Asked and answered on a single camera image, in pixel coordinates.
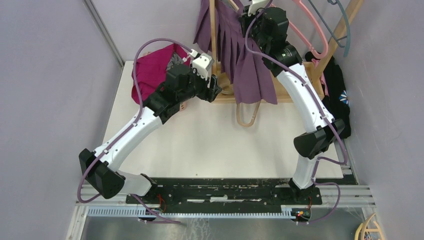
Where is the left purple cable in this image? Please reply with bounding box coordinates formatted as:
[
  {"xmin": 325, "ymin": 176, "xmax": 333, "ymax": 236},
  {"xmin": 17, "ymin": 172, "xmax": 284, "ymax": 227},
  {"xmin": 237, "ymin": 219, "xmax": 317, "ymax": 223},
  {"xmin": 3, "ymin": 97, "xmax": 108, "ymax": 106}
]
[{"xmin": 76, "ymin": 38, "xmax": 201, "ymax": 226}]

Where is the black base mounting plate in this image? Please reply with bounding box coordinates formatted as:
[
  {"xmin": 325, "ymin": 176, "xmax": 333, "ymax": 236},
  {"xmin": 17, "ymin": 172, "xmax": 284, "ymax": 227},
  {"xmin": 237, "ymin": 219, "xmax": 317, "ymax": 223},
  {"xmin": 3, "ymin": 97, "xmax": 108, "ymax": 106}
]
[{"xmin": 140, "ymin": 177, "xmax": 323, "ymax": 214}]

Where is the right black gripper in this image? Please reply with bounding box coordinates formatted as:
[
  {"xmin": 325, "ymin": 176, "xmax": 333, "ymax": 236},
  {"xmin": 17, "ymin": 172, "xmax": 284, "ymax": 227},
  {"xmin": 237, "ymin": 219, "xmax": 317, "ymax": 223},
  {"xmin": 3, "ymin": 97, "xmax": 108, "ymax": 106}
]
[{"xmin": 241, "ymin": 1, "xmax": 270, "ymax": 52}]

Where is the blue-grey plastic hanger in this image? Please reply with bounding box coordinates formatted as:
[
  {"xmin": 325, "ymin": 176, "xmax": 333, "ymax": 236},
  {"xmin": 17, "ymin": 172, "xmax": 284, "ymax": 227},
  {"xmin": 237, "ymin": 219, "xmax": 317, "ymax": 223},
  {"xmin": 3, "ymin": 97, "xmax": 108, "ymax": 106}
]
[{"xmin": 308, "ymin": 0, "xmax": 351, "ymax": 59}]

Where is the pink plastic hanger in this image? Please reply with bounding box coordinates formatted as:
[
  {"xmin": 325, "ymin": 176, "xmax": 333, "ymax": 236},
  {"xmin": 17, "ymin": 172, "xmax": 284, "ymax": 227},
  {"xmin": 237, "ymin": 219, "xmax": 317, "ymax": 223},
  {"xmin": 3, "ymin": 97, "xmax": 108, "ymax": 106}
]
[{"xmin": 288, "ymin": 0, "xmax": 330, "ymax": 61}]

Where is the purple pleated skirt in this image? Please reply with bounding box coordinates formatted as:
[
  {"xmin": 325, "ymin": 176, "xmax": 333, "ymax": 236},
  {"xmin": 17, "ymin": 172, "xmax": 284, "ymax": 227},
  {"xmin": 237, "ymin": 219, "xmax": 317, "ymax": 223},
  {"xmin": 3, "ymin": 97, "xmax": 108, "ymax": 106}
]
[{"xmin": 193, "ymin": 0, "xmax": 279, "ymax": 106}]

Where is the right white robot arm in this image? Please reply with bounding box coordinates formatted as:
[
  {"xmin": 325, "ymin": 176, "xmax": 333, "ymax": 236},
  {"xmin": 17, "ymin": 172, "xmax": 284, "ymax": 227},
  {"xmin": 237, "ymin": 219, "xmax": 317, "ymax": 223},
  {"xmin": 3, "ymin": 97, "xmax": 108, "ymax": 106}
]
[{"xmin": 239, "ymin": 1, "xmax": 345, "ymax": 204}]

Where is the grey slotted cable duct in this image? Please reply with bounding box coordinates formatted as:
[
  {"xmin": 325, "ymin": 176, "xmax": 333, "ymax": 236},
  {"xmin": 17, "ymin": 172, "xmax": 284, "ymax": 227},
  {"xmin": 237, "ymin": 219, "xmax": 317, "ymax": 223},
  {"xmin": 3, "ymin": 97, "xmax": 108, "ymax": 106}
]
[{"xmin": 86, "ymin": 206, "xmax": 311, "ymax": 220}]

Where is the wooden hanger on floor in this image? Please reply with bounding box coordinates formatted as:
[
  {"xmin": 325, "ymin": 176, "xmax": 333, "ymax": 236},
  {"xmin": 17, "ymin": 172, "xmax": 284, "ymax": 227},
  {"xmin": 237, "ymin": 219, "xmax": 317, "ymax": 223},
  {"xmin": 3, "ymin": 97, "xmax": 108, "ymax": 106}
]
[{"xmin": 353, "ymin": 213, "xmax": 386, "ymax": 240}]

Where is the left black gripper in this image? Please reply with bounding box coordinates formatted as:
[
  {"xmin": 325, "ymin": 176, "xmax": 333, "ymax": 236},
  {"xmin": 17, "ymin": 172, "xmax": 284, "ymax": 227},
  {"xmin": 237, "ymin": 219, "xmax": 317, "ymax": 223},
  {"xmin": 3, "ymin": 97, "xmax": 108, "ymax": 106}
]
[{"xmin": 177, "ymin": 63, "xmax": 223, "ymax": 104}]

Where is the wooden clothes rack frame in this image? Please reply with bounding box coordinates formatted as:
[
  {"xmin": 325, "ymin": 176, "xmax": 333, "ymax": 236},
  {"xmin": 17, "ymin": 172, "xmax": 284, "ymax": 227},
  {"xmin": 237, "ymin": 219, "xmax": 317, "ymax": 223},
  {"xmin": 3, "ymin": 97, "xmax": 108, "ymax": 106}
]
[{"xmin": 209, "ymin": 0, "xmax": 366, "ymax": 104}]

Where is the beige wooden hanger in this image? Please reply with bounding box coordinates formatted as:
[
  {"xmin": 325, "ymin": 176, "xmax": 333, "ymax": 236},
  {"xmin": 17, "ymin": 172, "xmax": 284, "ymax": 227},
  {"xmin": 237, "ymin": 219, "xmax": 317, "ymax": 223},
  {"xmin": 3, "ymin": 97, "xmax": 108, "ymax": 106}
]
[
  {"xmin": 220, "ymin": 77, "xmax": 263, "ymax": 128},
  {"xmin": 228, "ymin": 0, "xmax": 240, "ymax": 11}
]

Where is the black floral garment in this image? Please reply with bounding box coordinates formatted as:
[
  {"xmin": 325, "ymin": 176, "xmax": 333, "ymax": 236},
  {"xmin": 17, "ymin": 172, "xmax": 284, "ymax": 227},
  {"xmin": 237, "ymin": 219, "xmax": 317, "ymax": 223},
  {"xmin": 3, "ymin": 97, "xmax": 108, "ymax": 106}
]
[{"xmin": 319, "ymin": 56, "xmax": 352, "ymax": 139}]

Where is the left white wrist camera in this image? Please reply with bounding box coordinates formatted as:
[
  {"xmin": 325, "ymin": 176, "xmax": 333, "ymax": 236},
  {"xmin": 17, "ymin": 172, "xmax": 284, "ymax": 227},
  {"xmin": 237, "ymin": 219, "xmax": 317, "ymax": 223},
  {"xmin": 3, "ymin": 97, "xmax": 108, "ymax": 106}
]
[{"xmin": 189, "ymin": 49, "xmax": 215, "ymax": 80}]

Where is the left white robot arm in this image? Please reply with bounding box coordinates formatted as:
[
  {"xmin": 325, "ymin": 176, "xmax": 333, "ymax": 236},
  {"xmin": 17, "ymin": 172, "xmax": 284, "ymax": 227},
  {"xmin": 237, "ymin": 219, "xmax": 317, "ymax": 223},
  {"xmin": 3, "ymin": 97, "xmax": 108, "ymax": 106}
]
[{"xmin": 78, "ymin": 64, "xmax": 222, "ymax": 204}]

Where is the magenta skirt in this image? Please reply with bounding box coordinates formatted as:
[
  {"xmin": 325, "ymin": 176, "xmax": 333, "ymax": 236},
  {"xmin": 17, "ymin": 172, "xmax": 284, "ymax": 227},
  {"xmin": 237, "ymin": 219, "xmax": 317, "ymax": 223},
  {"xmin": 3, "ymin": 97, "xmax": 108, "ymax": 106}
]
[{"xmin": 135, "ymin": 43, "xmax": 190, "ymax": 101}]

